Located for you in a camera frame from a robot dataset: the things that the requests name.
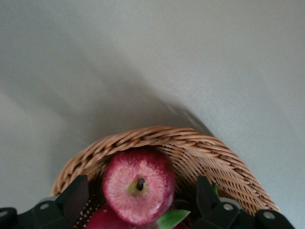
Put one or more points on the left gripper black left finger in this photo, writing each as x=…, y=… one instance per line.
x=71, y=198

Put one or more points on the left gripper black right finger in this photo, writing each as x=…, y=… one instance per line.
x=209, y=205

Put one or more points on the red apple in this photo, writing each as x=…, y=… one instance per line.
x=138, y=190

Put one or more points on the brown wicker basket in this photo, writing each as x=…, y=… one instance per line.
x=190, y=143

